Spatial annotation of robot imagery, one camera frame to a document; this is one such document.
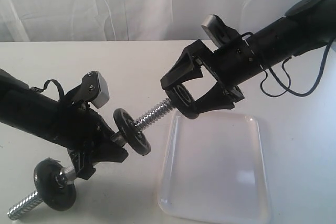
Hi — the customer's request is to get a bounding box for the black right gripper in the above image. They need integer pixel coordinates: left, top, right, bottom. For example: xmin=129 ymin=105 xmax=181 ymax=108
xmin=160 ymin=36 xmax=262 ymax=115

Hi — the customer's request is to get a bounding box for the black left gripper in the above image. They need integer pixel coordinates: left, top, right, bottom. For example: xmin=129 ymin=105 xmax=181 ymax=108
xmin=52 ymin=90 xmax=128 ymax=180

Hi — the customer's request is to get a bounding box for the black weight plate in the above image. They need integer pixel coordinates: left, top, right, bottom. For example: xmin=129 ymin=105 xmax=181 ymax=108
xmin=113 ymin=108 xmax=151 ymax=156
xmin=165 ymin=84 xmax=199 ymax=120
xmin=34 ymin=158 xmax=77 ymax=211

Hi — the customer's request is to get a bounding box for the chrome threaded dumbbell bar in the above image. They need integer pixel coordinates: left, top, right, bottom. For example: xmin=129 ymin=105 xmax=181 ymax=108
xmin=7 ymin=99 xmax=175 ymax=220

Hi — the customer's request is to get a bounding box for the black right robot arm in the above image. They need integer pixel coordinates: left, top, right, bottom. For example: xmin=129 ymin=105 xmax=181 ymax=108
xmin=160 ymin=0 xmax=335 ymax=119

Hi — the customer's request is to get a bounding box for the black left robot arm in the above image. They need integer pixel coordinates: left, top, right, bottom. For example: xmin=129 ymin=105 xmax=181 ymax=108
xmin=1 ymin=70 xmax=129 ymax=180

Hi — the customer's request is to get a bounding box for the white rectangular plastic tray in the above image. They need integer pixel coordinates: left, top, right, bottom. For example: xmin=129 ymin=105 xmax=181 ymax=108
xmin=157 ymin=111 xmax=271 ymax=223

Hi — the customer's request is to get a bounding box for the white backdrop curtain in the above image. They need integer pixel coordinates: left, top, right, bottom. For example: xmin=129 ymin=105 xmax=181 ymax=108
xmin=1 ymin=0 xmax=300 ymax=42

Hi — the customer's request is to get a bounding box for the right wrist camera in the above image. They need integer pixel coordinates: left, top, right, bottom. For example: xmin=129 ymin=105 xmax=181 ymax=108
xmin=201 ymin=14 xmax=239 ymax=48

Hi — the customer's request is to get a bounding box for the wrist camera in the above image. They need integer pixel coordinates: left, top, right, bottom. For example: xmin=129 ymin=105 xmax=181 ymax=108
xmin=72 ymin=71 xmax=110 ymax=109
xmin=201 ymin=14 xmax=239 ymax=48

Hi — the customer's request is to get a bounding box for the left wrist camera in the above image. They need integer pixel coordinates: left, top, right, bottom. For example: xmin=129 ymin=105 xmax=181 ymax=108
xmin=72 ymin=71 xmax=110 ymax=109

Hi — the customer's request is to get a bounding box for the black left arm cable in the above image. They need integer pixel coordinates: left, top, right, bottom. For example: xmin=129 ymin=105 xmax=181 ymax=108
xmin=30 ymin=79 xmax=66 ymax=104

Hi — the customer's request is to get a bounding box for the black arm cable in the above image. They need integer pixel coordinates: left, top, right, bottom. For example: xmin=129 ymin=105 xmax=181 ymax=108
xmin=236 ymin=32 xmax=334 ymax=98
xmin=30 ymin=79 xmax=66 ymax=104

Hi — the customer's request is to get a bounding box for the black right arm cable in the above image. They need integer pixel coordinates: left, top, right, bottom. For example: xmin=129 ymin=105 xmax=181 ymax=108
xmin=236 ymin=32 xmax=334 ymax=98

